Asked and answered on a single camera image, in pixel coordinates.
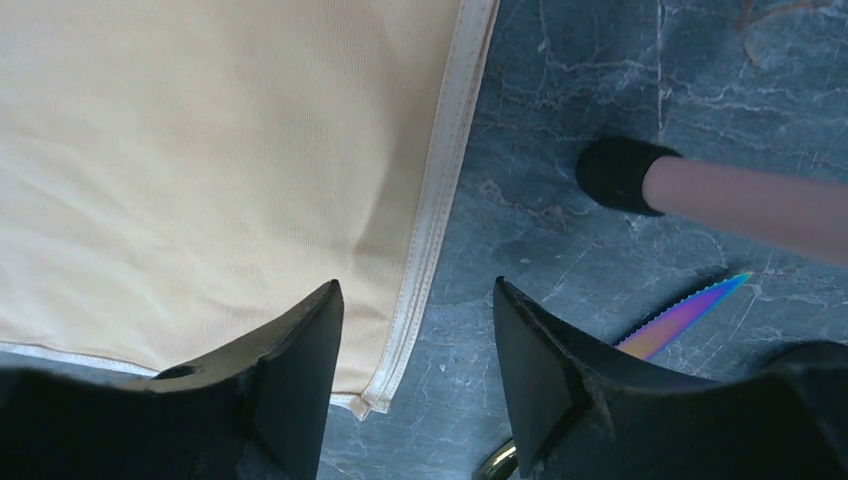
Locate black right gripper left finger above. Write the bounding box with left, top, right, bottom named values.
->
left=1, top=280, right=344, bottom=479

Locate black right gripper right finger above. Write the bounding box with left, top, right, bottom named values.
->
left=493, top=278, right=847, bottom=479

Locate peach cloth napkin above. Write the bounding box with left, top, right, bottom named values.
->
left=1, top=1, right=498, bottom=417

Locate iridescent rainbow knife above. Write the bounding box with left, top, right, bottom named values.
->
left=614, top=272, right=752, bottom=361

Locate pink tripod stand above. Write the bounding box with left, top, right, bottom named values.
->
left=575, top=136, right=847, bottom=266

